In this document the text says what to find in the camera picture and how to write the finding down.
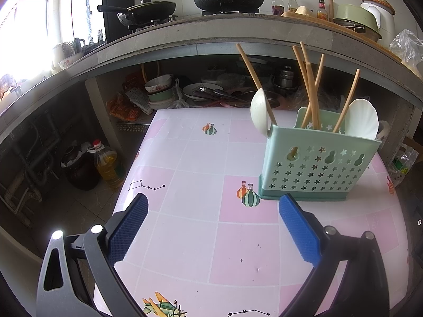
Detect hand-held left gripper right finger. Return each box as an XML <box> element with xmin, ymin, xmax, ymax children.
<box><xmin>278</xmin><ymin>194</ymin><xmax>390</xmax><ymax>317</ymax></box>

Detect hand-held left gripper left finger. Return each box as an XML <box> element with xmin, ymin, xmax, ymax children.
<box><xmin>36</xmin><ymin>192</ymin><xmax>149</xmax><ymax>317</ymax></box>

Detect green plastic utensil holder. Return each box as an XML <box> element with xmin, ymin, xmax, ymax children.
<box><xmin>258</xmin><ymin>106</ymin><xmax>383</xmax><ymax>203</ymax></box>

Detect white plastic ladle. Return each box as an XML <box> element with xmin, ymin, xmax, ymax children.
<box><xmin>250</xmin><ymin>87</ymin><xmax>273</xmax><ymax>137</ymax></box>

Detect white scalloped rice paddle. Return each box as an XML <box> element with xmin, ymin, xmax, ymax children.
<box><xmin>344</xmin><ymin>98</ymin><xmax>379</xmax><ymax>141</ymax></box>

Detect bundle of chopsticks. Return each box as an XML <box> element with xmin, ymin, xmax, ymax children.
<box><xmin>236</xmin><ymin>41</ymin><xmax>361</xmax><ymax>134</ymax></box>

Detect plates and utensils under counter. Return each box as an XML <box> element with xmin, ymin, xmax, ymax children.
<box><xmin>182</xmin><ymin>82</ymin><xmax>228</xmax><ymax>101</ymax></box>

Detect yellow cooking oil bottle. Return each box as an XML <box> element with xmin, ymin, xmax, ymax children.
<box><xmin>93</xmin><ymin>139</ymin><xmax>120</xmax><ymax>189</ymax></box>

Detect plastic bag of packets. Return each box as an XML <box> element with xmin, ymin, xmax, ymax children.
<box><xmin>389</xmin><ymin>145</ymin><xmax>420</xmax><ymax>188</ymax></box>

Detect dark liquid jug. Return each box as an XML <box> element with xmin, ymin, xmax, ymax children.
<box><xmin>60</xmin><ymin>144</ymin><xmax>100</xmax><ymax>191</ymax></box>

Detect cardboard box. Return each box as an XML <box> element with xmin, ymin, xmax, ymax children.
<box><xmin>401</xmin><ymin>136</ymin><xmax>423</xmax><ymax>159</ymax></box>

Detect orange snack bag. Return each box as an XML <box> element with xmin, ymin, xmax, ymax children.
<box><xmin>108</xmin><ymin>73</ymin><xmax>141</xmax><ymax>122</ymax></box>

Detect metal grater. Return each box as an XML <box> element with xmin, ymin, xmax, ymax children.
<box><xmin>125</xmin><ymin>87</ymin><xmax>151</xmax><ymax>115</ymax></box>

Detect crumpled translucent plastic bag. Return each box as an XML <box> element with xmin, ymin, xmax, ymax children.
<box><xmin>287</xmin><ymin>84</ymin><xmax>334</xmax><ymax>113</ymax></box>

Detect stack of bowls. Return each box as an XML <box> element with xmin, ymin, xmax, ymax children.
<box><xmin>144</xmin><ymin>74</ymin><xmax>176</xmax><ymax>110</ymax></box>

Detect small steel pot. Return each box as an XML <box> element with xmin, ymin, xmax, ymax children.
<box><xmin>274</xmin><ymin>65</ymin><xmax>300</xmax><ymax>97</ymax></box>

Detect white cup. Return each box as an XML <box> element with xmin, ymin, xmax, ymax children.
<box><xmin>52</xmin><ymin>43</ymin><xmax>64</xmax><ymax>71</ymax></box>

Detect clear plastic bag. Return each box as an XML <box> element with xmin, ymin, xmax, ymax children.
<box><xmin>389</xmin><ymin>29</ymin><xmax>423</xmax><ymax>80</ymax></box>

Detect concrete kitchen counter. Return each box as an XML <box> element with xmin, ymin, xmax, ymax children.
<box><xmin>0</xmin><ymin>13</ymin><xmax>423</xmax><ymax>159</ymax></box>

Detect gas stove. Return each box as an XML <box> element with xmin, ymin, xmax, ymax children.
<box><xmin>127</xmin><ymin>7</ymin><xmax>261</xmax><ymax>34</ymax></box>

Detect dark steel basin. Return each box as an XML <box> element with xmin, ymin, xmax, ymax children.
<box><xmin>334</xmin><ymin>20</ymin><xmax>382</xmax><ymax>43</ymax></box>

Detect wooden cutting board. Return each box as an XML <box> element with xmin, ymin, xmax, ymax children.
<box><xmin>280</xmin><ymin>11</ymin><xmax>402</xmax><ymax>63</ymax></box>

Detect white jug with woven lid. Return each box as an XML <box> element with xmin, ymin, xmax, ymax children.
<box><xmin>360</xmin><ymin>2</ymin><xmax>396</xmax><ymax>45</ymax></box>

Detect black wok with lid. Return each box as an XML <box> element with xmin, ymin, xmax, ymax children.
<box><xmin>97</xmin><ymin>0</ymin><xmax>177</xmax><ymax>27</ymax></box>

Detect window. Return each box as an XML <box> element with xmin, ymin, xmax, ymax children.
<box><xmin>0</xmin><ymin>0</ymin><xmax>106</xmax><ymax>83</ymax></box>

